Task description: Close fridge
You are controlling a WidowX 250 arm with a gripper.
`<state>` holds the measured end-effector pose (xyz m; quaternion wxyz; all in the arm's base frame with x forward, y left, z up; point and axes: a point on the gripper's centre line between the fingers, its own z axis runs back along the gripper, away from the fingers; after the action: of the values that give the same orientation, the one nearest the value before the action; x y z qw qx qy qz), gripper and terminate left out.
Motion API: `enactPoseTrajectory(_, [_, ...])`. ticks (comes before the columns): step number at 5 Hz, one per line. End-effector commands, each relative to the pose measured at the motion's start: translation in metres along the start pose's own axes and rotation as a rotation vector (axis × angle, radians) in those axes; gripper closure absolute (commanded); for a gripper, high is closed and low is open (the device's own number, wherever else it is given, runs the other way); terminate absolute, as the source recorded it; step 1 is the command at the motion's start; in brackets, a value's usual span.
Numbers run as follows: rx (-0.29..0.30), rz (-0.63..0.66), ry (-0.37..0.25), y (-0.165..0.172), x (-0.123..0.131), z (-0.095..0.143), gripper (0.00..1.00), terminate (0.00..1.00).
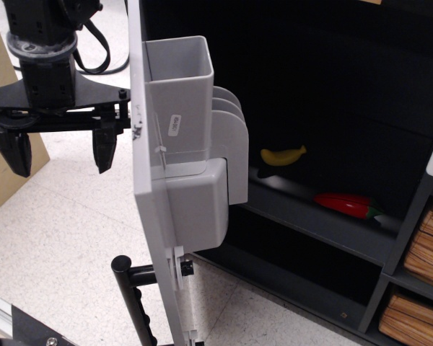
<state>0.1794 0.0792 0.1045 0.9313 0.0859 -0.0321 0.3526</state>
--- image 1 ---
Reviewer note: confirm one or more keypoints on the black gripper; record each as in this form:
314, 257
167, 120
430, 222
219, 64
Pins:
52, 105

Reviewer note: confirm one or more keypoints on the grey toy fridge door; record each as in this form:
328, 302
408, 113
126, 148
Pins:
190, 159

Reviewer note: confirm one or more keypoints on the upper woven storage basket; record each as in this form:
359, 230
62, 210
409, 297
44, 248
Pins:
419, 257

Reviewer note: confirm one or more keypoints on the red toy chili pepper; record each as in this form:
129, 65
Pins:
357, 206

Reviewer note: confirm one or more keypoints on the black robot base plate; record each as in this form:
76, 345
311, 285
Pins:
19, 328

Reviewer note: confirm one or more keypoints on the dark grey fridge cabinet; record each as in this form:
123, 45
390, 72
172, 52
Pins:
353, 83

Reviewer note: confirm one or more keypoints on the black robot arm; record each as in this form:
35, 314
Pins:
42, 35

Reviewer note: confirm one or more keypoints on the black door handle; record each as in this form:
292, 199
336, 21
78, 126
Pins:
129, 279

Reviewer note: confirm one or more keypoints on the yellow toy banana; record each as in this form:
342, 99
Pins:
282, 158

